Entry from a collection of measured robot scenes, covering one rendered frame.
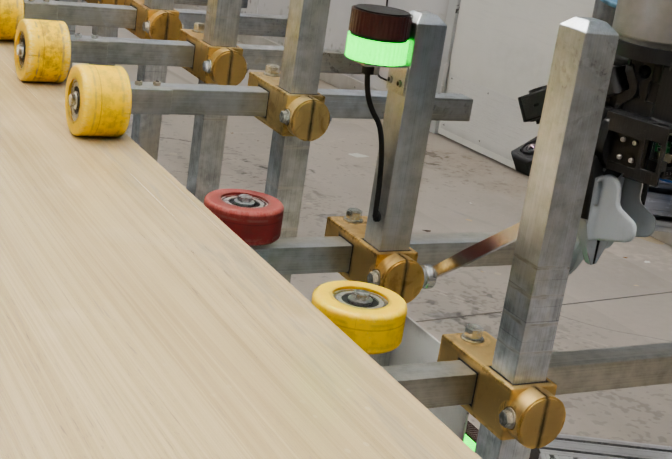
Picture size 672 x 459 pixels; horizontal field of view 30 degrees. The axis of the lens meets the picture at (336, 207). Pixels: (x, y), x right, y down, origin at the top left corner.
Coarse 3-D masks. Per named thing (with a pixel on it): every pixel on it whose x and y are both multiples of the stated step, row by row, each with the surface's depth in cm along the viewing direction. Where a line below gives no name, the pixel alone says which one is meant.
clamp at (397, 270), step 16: (336, 224) 134; (352, 224) 135; (352, 240) 131; (352, 256) 131; (368, 256) 128; (384, 256) 127; (400, 256) 127; (416, 256) 129; (352, 272) 131; (368, 272) 128; (384, 272) 126; (400, 272) 126; (416, 272) 127; (400, 288) 127; (416, 288) 128
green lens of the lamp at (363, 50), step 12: (348, 36) 120; (348, 48) 120; (360, 48) 119; (372, 48) 119; (384, 48) 119; (396, 48) 119; (360, 60) 119; (372, 60) 119; (384, 60) 119; (396, 60) 120
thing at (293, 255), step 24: (288, 240) 130; (312, 240) 131; (336, 240) 132; (432, 240) 137; (456, 240) 138; (480, 240) 139; (288, 264) 128; (312, 264) 130; (336, 264) 131; (432, 264) 137; (480, 264) 140; (504, 264) 141
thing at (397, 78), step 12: (372, 12) 118; (384, 12) 119; (396, 12) 120; (408, 12) 121; (360, 36) 119; (372, 72) 122; (396, 72) 124; (408, 72) 122; (396, 84) 123; (372, 108) 123
